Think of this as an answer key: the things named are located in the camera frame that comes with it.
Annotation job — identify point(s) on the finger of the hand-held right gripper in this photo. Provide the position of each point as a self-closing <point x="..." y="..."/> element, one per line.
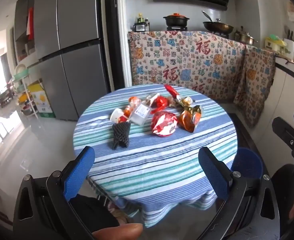
<point x="285" y="130"/>

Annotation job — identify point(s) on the large printed blanket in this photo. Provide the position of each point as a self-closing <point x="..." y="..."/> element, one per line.
<point x="186" y="62"/>

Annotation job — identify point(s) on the brown white wrapper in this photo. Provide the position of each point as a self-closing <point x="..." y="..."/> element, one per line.
<point x="185" y="101"/>

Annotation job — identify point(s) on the steel pot with lid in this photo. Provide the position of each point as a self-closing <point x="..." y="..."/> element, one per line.
<point x="245" y="38"/>

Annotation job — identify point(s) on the wall poster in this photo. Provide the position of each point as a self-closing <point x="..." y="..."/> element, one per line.
<point x="291" y="11"/>

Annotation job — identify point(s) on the round red wrapper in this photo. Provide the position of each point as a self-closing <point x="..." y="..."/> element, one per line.
<point x="163" y="123"/>

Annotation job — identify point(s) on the yellow green cardboard box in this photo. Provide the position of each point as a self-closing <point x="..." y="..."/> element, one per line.
<point x="43" y="100"/>

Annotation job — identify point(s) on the red hanging cloth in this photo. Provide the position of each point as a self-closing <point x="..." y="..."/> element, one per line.
<point x="30" y="23"/>

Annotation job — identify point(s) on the white orange wrapper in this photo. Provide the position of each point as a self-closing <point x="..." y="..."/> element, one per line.
<point x="117" y="115"/>

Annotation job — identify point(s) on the person's left hand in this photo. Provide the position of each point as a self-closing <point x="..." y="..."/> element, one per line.
<point x="117" y="232"/>

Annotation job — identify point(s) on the white storage rack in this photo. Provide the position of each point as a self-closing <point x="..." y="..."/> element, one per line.
<point x="20" y="80"/>

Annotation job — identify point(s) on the blue plastic wastebasket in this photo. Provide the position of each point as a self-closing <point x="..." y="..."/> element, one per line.
<point x="246" y="162"/>

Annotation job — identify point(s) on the black wok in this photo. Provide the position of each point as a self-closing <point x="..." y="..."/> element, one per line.
<point x="218" y="26"/>

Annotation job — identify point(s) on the white plastic container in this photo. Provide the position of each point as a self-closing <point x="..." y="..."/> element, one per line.
<point x="142" y="113"/>

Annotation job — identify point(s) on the orange snack wrapper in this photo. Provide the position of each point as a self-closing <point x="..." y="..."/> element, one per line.
<point x="186" y="121"/>

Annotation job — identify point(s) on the small printed blanket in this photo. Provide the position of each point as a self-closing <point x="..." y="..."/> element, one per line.
<point x="256" y="85"/>

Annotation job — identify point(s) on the long red wrapper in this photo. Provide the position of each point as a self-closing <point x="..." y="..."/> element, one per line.
<point x="170" y="91"/>

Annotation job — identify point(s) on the white kitchen cabinet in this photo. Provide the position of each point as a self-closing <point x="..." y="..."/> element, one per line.
<point x="284" y="95"/>

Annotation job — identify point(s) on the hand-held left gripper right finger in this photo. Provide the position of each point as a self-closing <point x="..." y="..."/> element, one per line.
<point x="214" y="175"/>

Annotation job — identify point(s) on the blue striped tablecloth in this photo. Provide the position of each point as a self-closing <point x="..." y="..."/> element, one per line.
<point x="149" y="160"/>

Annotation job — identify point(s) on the dark countertop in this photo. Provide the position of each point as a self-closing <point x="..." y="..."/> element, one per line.
<point x="293" y="66"/>

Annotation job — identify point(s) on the black clay pot orange lid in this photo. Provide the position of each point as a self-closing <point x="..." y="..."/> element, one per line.
<point x="176" y="19"/>

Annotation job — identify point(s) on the condiment bottle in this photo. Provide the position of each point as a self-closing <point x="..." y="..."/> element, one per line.
<point x="140" y="18"/>

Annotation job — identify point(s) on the black foam net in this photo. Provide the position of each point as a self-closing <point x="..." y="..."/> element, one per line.
<point x="120" y="135"/>

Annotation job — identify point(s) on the yellow green container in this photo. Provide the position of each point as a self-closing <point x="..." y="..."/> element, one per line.
<point x="274" y="44"/>

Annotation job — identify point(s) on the grey refrigerator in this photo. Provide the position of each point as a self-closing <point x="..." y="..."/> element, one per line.
<point x="69" y="55"/>

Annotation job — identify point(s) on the gold wrapper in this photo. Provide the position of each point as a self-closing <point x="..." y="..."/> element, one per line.
<point x="196" y="110"/>

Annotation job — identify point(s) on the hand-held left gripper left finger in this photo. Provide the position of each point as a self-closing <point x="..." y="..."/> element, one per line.
<point x="79" y="173"/>

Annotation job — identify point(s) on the black gas stove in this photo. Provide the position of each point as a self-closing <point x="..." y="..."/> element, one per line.
<point x="176" y="28"/>

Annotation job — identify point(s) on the person's black pants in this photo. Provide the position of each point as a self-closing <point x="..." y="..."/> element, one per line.
<point x="94" y="212"/>

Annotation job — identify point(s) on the small orange wrapper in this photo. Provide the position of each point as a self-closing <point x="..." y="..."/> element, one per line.
<point x="134" y="101"/>

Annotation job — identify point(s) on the white knife block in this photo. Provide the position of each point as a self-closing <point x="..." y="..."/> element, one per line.
<point x="290" y="46"/>

